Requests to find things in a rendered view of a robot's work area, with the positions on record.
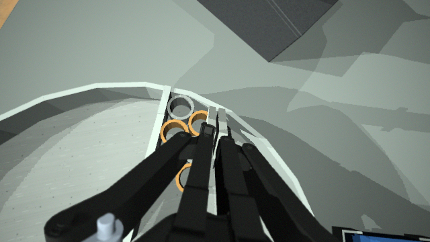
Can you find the blue crate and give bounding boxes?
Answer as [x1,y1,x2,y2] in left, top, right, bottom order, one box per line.
[332,226,430,242]

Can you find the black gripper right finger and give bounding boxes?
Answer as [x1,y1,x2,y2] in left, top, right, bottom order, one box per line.
[213,108,340,242]

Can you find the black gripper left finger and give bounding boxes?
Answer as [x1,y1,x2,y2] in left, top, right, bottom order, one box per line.
[44,106,216,242]

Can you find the bronze bushing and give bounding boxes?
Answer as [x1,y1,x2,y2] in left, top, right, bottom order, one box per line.
[175,163,191,191]
[160,119,189,143]
[188,110,208,136]

